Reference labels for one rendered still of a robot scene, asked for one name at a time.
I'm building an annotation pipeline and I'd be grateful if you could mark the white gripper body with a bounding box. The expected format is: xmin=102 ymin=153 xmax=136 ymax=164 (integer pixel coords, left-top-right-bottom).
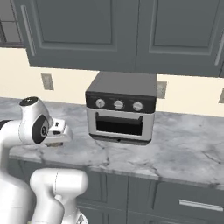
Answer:
xmin=43 ymin=123 xmax=74 ymax=148

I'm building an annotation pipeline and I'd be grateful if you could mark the grey base cupboard door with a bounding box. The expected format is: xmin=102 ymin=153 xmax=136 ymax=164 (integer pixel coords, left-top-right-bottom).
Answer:
xmin=76 ymin=168 xmax=130 ymax=224
xmin=127 ymin=174 xmax=157 ymax=224
xmin=7 ymin=157 xmax=42 ymax=191

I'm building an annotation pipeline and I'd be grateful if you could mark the round silver oven knob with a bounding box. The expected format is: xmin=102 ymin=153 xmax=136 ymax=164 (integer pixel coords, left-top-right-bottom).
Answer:
xmin=95 ymin=98 xmax=106 ymax=109
xmin=132 ymin=101 xmax=144 ymax=112
xmin=113 ymin=99 xmax=125 ymax=110

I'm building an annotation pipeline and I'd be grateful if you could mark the silver black toaster oven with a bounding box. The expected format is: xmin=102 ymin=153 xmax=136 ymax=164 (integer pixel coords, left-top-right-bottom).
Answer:
xmin=84 ymin=71 xmax=158 ymax=146

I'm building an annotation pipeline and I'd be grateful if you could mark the grey drawer front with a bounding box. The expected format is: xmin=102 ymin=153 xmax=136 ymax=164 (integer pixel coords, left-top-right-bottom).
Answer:
xmin=151 ymin=180 xmax=224 ymax=224

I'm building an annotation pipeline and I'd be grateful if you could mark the grey wall outlet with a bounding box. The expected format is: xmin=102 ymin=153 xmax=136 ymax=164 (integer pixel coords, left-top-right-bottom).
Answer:
xmin=156 ymin=80 xmax=168 ymax=100
xmin=218 ymin=87 xmax=224 ymax=105
xmin=40 ymin=73 xmax=55 ymax=92

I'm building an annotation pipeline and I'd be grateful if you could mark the grey wall cupboard door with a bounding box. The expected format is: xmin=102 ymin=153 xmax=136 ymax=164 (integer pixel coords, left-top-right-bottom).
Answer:
xmin=12 ymin=0 xmax=140 ymax=73
xmin=135 ymin=0 xmax=224 ymax=78

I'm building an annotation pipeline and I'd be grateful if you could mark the silver drawer handle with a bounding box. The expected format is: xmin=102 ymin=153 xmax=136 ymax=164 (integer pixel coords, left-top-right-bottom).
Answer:
xmin=178 ymin=199 xmax=224 ymax=213

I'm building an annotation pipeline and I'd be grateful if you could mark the grey bar cupboard handle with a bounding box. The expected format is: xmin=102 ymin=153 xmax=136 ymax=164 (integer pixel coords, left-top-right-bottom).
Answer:
xmin=213 ymin=37 xmax=224 ymax=67

